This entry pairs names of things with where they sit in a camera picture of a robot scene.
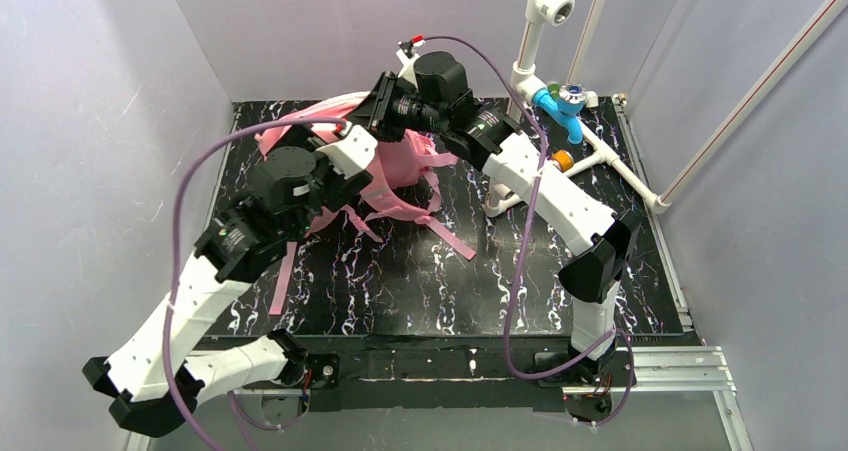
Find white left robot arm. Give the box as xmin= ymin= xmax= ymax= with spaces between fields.
xmin=83 ymin=140 xmax=376 ymax=437

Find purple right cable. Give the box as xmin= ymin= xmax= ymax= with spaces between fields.
xmin=420 ymin=34 xmax=636 ymax=429

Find pink student backpack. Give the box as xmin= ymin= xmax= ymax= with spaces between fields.
xmin=256 ymin=91 xmax=476 ymax=316

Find orange pipe fitting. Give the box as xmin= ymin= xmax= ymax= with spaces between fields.
xmin=551 ymin=150 xmax=575 ymax=173

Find purple cable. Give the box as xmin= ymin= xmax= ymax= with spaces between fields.
xmin=420 ymin=34 xmax=636 ymax=429
xmin=162 ymin=117 xmax=349 ymax=451

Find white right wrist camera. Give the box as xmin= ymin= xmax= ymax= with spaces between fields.
xmin=396 ymin=35 xmax=424 ymax=87

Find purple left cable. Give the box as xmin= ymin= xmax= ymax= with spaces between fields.
xmin=162 ymin=117 xmax=349 ymax=451

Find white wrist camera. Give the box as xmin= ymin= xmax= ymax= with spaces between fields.
xmin=396 ymin=35 xmax=424 ymax=87
xmin=312 ymin=124 xmax=378 ymax=179

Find aluminium frame rail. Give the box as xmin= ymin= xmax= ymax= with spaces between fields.
xmin=122 ymin=347 xmax=753 ymax=451

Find blue pipe valve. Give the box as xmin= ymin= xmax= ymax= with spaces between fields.
xmin=532 ymin=84 xmax=588 ymax=145

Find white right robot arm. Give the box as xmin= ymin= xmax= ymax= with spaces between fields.
xmin=345 ymin=51 xmax=640 ymax=365

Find white wall conduit pipe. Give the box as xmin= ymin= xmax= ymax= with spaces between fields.
xmin=650 ymin=0 xmax=847 ymax=214

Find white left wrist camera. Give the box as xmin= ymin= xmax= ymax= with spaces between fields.
xmin=312 ymin=124 xmax=378 ymax=179

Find white PVC pipe frame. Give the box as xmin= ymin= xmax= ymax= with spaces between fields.
xmin=484 ymin=0 xmax=671 ymax=217

